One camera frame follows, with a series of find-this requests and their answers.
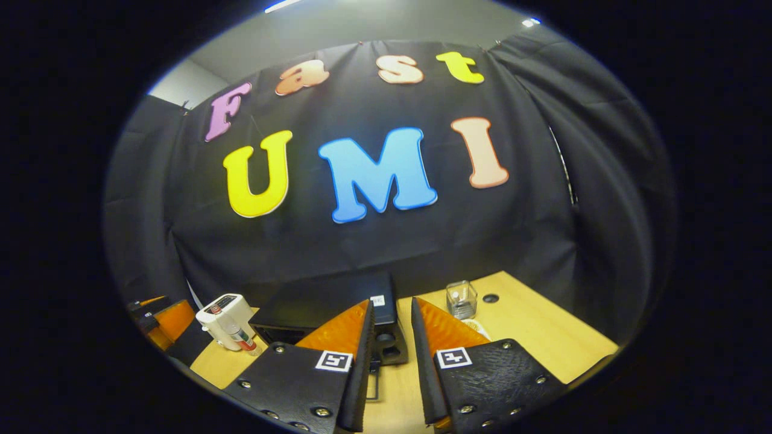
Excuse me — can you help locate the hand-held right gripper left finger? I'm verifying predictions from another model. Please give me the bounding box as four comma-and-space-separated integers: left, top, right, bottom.
222, 298, 376, 433

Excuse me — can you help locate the black backdrop cloth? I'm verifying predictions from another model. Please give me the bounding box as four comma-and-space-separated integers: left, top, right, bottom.
103, 24, 676, 362

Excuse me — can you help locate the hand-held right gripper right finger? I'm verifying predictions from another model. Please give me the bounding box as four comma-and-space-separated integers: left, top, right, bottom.
411, 297, 568, 433

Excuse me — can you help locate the white toaster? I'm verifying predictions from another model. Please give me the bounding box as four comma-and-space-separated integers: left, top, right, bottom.
196, 294, 257, 351

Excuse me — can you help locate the black electric oven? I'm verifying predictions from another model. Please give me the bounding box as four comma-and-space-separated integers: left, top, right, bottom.
249, 271, 410, 403

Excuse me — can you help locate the clear toothpick jar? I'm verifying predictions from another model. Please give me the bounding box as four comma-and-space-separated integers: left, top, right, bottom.
446, 280, 478, 320

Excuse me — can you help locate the clear plastic water bottle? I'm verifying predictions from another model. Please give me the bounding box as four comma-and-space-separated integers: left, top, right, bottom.
224, 322, 263, 357

